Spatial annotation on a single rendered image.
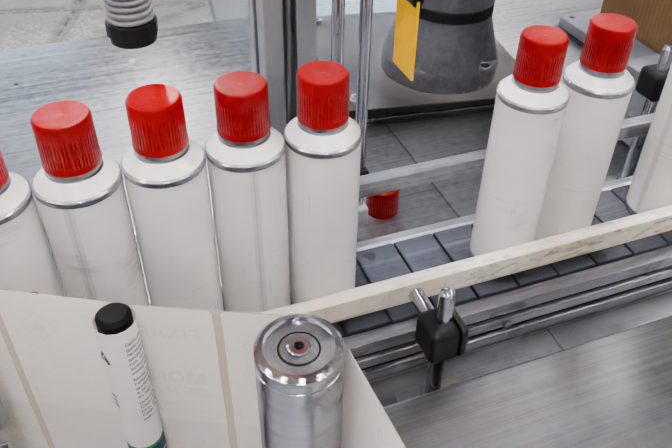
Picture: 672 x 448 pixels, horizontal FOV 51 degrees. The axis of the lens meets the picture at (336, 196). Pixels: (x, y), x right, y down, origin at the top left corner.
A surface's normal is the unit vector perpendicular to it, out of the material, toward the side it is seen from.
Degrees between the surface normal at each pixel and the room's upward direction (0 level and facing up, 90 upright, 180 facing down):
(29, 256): 90
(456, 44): 73
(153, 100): 3
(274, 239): 90
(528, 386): 0
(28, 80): 0
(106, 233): 90
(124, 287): 90
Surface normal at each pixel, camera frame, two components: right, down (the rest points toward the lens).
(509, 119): -0.69, 0.44
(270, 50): 0.35, 0.58
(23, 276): 0.73, 0.44
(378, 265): 0.01, -0.79
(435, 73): -0.16, 0.34
